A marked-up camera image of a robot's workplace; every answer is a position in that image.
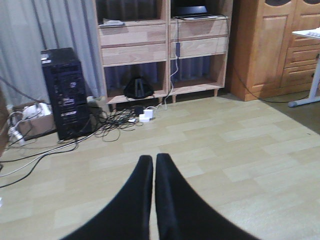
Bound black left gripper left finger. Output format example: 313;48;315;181
63;155;153;240

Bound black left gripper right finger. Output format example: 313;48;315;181
155;153;256;240

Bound white standing desk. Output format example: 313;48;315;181
281;27;320;108

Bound white power adapters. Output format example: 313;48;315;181
138;109;154;123

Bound black triangular device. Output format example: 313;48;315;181
123;77;155;99

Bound black computer tower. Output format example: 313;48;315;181
40;47;92;140

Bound light wooden shelf unit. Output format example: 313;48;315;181
94;0;233;108

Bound brown wooden wardrobe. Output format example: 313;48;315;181
227;0;320;101

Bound silver laptop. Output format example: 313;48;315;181
171;5;219;21

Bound grey curtain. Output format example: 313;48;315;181
0;0;106;106

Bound tangled black floor cables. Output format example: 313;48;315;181
0;104;161;188

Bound cardboard box with cables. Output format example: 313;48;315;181
8;102;56;146

